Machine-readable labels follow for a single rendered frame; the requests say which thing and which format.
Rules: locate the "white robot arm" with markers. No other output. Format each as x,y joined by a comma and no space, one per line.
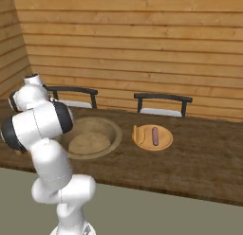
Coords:
47,163

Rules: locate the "tan hot dog bun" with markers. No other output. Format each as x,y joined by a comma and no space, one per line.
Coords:
140,135

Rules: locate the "brown sausage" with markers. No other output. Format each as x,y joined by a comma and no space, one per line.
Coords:
155,136

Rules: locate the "large tan bowl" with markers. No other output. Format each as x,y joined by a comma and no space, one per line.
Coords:
91,140

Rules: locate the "orange round plate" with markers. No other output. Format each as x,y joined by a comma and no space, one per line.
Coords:
161,140

